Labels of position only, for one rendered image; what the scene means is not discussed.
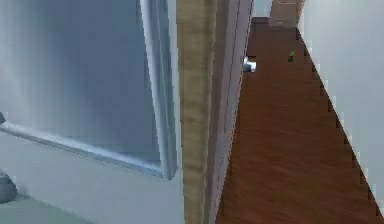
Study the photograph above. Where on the light wooden cupboard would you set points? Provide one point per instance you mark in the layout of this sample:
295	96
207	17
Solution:
196	100

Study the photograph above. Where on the small white blue object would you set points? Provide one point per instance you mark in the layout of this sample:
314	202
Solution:
249	65

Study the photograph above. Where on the small green bottle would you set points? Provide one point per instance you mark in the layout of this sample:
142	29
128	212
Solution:
291	56

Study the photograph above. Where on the light brown wooden cabinet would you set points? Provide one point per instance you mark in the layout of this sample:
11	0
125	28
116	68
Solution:
283	12

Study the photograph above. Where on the dark grey round object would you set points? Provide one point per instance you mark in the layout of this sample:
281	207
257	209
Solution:
6	188

